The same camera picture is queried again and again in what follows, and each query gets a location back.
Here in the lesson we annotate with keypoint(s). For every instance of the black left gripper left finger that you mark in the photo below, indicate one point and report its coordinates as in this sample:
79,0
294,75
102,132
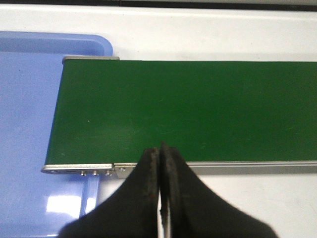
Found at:
130,212

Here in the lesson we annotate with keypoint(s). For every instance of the blue plastic tray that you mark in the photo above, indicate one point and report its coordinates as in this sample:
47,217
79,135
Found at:
34,204

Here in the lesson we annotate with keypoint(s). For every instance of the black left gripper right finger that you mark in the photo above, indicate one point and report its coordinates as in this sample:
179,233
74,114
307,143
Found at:
189,209

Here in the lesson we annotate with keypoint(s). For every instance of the aluminium conveyor frame rail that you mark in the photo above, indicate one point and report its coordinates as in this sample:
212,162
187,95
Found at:
247,168

